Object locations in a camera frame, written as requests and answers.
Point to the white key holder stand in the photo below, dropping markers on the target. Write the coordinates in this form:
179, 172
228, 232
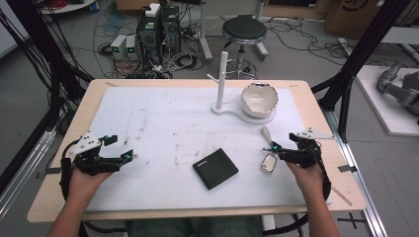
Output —
222, 79

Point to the wooden table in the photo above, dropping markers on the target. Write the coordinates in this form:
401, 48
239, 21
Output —
95, 89

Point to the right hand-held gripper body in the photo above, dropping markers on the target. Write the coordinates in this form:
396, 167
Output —
304, 154

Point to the white table leg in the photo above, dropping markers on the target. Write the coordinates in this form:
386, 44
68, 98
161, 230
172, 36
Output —
205, 36

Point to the black metal frame post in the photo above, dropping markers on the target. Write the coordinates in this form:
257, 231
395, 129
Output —
362, 52
39, 39

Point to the person's right hand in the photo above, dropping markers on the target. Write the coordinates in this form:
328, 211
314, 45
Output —
309, 182

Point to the black round stool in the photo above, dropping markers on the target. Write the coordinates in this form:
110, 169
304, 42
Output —
244, 29

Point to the white round table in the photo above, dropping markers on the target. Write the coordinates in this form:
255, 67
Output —
66, 6

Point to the black computer tower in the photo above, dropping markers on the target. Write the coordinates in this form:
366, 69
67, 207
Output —
148, 36
171, 29

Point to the white bowl with gold rim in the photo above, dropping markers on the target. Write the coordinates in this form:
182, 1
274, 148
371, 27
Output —
258, 100

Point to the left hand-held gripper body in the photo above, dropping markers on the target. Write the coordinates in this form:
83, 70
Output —
87, 161

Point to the person's left hand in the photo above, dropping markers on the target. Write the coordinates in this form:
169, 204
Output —
82, 186

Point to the grey power supply unit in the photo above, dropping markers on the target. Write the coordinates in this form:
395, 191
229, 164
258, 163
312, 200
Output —
131, 46
118, 46

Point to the white floor board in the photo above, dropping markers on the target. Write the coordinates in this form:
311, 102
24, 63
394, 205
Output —
382, 108

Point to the white table mat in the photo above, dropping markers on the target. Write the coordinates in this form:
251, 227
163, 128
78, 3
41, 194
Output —
164, 125

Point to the silver car key fob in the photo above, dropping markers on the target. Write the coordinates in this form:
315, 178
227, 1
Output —
269, 163

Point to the black leather wallet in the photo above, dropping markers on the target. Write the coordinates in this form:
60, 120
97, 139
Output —
215, 168

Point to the brown cardboard box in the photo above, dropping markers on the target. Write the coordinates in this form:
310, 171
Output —
349, 16

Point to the black tape strip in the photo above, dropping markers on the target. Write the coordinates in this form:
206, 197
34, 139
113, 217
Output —
347, 168
49, 171

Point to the aluminium rail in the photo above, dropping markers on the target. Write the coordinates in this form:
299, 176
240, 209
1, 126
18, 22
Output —
359, 184
23, 173

